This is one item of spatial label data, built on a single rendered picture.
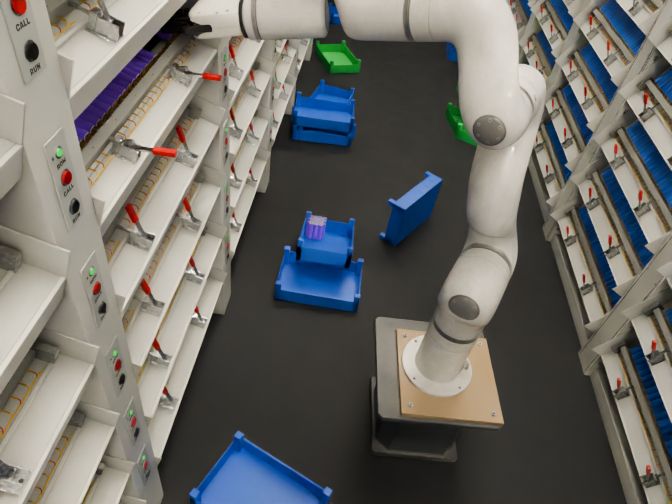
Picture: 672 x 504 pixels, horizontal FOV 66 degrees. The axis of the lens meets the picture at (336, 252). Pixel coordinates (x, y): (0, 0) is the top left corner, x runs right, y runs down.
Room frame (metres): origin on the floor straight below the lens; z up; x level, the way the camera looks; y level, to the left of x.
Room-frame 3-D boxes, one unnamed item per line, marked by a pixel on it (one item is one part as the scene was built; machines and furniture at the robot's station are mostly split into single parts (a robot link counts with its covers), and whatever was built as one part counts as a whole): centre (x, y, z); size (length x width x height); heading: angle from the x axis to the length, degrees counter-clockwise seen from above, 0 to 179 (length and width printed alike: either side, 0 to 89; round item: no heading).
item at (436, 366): (0.84, -0.32, 0.39); 0.19 x 0.19 x 0.18
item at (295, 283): (1.32, 0.04, 0.04); 0.30 x 0.20 x 0.08; 91
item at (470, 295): (0.81, -0.31, 0.60); 0.19 x 0.12 x 0.24; 158
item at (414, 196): (1.76, -0.28, 0.10); 0.30 x 0.08 x 0.20; 149
